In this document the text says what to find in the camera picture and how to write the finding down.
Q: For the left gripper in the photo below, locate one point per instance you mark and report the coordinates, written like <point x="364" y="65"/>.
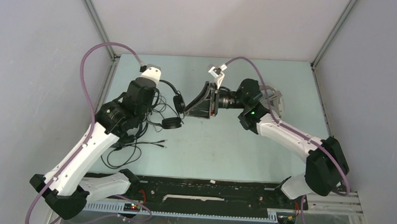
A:
<point x="150" y="104"/>

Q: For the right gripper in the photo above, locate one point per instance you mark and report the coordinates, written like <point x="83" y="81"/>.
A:
<point x="206" y="103"/>

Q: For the black headphones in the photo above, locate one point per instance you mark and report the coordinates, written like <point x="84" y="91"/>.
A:
<point x="178" y="108"/>

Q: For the white headphones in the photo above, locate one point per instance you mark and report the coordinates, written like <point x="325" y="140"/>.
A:
<point x="273" y="97"/>

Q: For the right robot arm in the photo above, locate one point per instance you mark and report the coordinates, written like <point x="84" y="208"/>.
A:
<point x="325" y="163"/>

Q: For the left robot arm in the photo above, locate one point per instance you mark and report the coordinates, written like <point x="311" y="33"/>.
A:
<point x="63" y="188"/>

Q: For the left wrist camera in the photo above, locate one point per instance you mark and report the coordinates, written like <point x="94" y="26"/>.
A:
<point x="151" y="72"/>

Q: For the aluminium frame rail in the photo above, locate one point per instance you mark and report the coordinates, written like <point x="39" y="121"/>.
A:
<point x="98" y="66"/>

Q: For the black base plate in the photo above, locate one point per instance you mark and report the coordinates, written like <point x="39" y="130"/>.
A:
<point x="212" y="197"/>

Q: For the white cable duct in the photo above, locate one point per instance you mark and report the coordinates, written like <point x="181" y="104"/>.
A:
<point x="130" y="208"/>

